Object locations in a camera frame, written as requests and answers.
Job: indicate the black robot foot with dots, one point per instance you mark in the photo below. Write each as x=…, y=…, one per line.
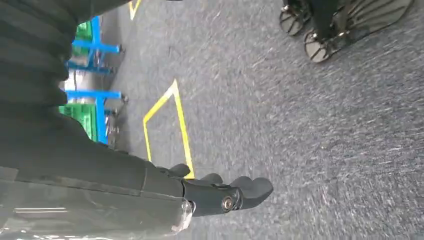
x=326, y=20

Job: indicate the green plastic crate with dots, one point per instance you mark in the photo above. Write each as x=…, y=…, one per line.
x=82, y=119
x=82, y=33

